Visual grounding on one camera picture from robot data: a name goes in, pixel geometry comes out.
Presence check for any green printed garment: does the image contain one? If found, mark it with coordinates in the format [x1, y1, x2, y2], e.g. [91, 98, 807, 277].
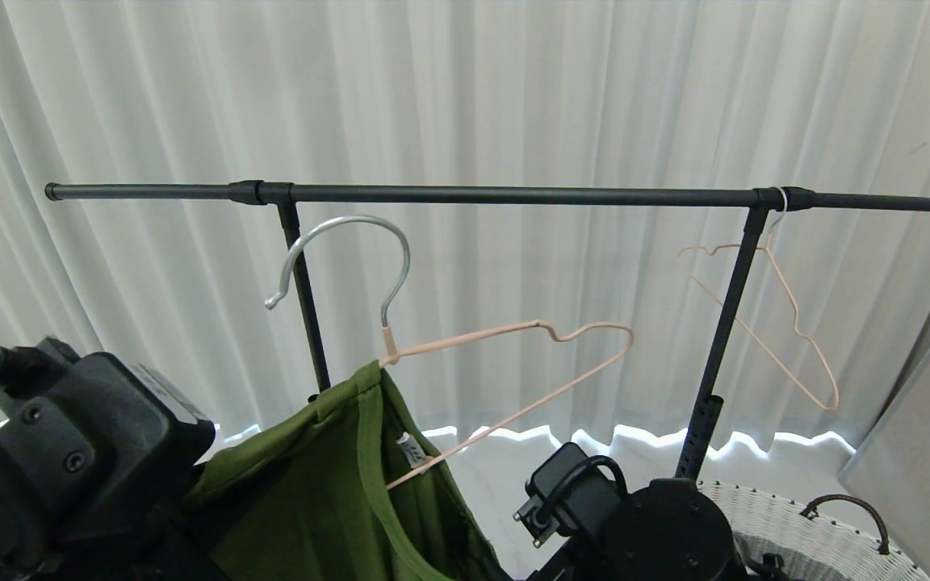
[182, 360, 510, 581]

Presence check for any white laundry basket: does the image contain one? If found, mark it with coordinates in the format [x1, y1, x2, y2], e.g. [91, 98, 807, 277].
[697, 481, 930, 581]

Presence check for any pink clothes hanger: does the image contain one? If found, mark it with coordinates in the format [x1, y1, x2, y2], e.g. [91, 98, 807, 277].
[677, 211, 840, 412]
[264, 215, 636, 492]

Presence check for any white curtain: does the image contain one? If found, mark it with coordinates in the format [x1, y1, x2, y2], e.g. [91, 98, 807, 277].
[0, 0, 930, 457]

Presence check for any black clothes rack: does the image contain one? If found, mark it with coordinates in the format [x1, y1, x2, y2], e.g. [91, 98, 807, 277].
[44, 180, 930, 485]

